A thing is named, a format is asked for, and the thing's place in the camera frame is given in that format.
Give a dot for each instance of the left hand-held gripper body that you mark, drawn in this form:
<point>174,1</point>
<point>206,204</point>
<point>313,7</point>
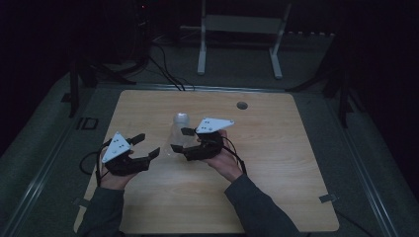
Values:
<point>126,166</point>

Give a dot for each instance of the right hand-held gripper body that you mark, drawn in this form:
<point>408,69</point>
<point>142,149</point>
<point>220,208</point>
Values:
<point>206,149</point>

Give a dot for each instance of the metal floor rail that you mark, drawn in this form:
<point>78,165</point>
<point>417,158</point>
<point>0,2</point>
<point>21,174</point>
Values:
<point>33,189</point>
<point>369,184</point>
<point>230,89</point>

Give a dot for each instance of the person's right hand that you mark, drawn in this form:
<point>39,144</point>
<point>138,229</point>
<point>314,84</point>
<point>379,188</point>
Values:
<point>227,164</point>

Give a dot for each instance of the black tripod stand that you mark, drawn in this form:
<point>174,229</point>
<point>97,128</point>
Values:
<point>74,95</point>
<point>344,105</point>

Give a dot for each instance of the translucent plastic bottle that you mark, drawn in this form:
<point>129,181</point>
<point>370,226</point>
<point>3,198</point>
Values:
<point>179,123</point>

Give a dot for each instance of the white power strip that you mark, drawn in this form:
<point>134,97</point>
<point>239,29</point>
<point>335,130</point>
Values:
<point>311,34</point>

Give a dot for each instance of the grey tape piece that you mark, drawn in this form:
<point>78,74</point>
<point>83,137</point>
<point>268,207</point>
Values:
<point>328,198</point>
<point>79,201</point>

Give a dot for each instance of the white metal stand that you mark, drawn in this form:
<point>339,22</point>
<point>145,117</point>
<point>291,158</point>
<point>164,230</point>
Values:
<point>242,24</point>

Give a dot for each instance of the person's left hand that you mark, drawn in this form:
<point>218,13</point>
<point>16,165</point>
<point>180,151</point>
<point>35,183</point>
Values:
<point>113,181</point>

